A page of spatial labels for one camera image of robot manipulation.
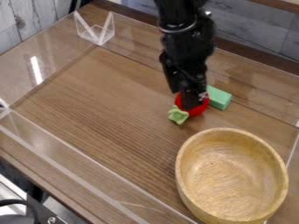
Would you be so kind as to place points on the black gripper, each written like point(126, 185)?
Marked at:
point(186, 50)

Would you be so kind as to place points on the red toy strawberry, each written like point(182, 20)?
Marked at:
point(179, 114)

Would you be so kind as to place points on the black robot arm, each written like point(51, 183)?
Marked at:
point(178, 16)

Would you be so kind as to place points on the green rectangular block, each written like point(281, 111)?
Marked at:
point(219, 98)

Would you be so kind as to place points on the wooden bowl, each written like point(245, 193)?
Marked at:
point(231, 177)

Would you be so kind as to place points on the black metal stand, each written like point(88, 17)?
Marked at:
point(38, 215)

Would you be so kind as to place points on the clear acrylic enclosure wall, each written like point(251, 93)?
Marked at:
point(84, 127)

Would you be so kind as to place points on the clear acrylic corner bracket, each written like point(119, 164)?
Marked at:
point(96, 34)

